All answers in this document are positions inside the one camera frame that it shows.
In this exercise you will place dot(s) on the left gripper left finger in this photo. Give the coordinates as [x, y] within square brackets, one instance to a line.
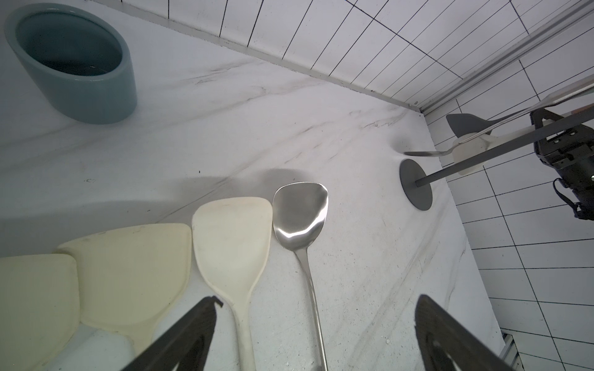
[186, 344]

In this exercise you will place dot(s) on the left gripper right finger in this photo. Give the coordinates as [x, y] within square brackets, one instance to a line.
[446, 345]

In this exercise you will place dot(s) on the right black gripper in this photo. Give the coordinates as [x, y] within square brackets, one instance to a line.
[570, 153]

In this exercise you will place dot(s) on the cream slotted turner green handle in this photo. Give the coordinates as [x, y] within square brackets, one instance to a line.
[129, 278]

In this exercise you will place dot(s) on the cream spatula light wooden handle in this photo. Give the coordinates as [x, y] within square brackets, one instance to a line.
[483, 143]

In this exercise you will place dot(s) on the cream spoon wooden handle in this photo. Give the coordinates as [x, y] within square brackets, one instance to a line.
[231, 243]

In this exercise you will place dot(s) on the cream spatula green handle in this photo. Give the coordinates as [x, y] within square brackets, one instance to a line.
[40, 309]

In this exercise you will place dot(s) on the cream utensil dark wooden handle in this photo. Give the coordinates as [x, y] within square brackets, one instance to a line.
[299, 213]

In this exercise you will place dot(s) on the dark grey hanging spatula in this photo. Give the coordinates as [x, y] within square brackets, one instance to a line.
[462, 124]

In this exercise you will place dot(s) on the dark grey utensil rack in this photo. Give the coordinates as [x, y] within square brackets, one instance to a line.
[415, 182]

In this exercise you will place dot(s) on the teal ceramic cup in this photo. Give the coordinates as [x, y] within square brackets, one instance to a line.
[80, 63]

